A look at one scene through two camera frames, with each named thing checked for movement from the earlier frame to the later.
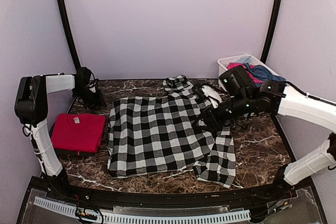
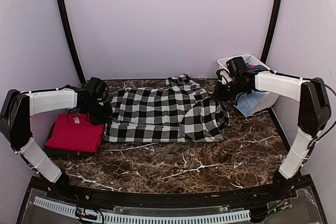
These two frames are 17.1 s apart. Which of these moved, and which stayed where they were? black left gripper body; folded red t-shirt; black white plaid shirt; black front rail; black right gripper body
Moved: black right gripper body; black white plaid shirt; black left gripper body
Stayed: folded red t-shirt; black front rail
